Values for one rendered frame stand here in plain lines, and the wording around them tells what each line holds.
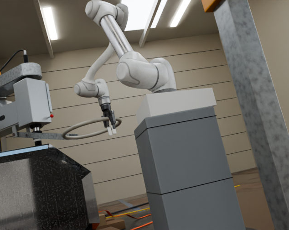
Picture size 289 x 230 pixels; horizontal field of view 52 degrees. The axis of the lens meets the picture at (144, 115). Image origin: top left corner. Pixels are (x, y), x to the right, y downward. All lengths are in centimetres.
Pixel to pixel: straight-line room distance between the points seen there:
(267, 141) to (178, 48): 782
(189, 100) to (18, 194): 119
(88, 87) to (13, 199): 87
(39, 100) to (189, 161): 172
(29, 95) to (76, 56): 538
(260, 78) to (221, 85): 775
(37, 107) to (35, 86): 21
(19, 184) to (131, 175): 564
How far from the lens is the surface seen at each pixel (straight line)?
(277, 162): 91
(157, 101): 159
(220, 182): 163
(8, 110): 306
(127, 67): 162
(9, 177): 205
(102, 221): 317
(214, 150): 163
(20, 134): 297
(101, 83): 227
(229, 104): 863
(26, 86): 287
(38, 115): 283
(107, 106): 223
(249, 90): 93
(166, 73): 177
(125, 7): 220
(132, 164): 752
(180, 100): 163
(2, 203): 205
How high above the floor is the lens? 53
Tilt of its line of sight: 11 degrees up
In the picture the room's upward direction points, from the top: 12 degrees counter-clockwise
